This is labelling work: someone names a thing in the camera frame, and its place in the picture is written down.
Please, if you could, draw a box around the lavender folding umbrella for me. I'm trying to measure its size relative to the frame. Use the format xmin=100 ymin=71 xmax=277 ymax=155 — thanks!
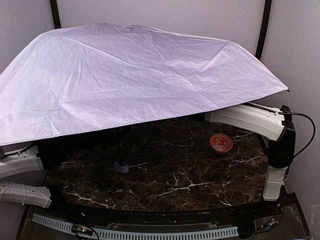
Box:
xmin=0 ymin=22 xmax=291 ymax=175

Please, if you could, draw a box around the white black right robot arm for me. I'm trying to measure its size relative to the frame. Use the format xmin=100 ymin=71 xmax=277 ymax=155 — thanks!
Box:
xmin=203 ymin=102 xmax=316 ymax=201

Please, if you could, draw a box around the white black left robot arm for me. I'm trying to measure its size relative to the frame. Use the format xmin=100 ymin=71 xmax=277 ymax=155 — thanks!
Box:
xmin=0 ymin=142 xmax=68 ymax=208

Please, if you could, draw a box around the red patterned ceramic bowl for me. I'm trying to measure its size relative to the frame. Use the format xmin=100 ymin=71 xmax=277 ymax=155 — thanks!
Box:
xmin=209 ymin=133 xmax=233 ymax=154

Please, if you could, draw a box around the black front table rail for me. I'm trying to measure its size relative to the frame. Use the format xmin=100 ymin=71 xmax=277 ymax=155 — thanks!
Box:
xmin=44 ymin=186 xmax=284 ymax=226

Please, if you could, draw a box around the grey slotted cable duct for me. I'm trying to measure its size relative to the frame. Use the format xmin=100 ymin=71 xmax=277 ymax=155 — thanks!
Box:
xmin=31 ymin=213 xmax=239 ymax=240

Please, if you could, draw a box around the small circuit board with wires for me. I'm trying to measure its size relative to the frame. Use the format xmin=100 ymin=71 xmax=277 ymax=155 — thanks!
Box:
xmin=71 ymin=224 xmax=100 ymax=240

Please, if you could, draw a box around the black left corner post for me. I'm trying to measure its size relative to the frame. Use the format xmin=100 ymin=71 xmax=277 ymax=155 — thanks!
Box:
xmin=49 ymin=0 xmax=62 ymax=29

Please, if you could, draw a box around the black corner post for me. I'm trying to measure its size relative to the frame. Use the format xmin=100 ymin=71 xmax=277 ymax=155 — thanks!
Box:
xmin=255 ymin=0 xmax=273 ymax=61
xmin=49 ymin=0 xmax=62 ymax=29

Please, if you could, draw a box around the black right corner post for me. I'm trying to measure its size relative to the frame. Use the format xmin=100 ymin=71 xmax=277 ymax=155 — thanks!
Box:
xmin=255 ymin=0 xmax=273 ymax=61

